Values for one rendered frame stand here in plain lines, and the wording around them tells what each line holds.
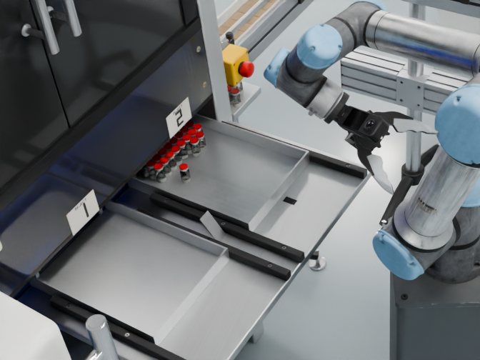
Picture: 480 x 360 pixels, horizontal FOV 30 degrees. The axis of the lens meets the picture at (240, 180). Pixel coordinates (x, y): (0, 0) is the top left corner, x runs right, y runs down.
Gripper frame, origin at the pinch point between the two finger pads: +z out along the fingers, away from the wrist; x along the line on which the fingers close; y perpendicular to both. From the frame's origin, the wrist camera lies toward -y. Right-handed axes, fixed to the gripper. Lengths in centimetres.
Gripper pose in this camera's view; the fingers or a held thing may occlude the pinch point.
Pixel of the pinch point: (416, 164)
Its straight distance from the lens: 181.2
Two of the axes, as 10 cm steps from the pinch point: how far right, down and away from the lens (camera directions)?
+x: -5.8, 8.1, -0.4
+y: -0.7, 0.1, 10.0
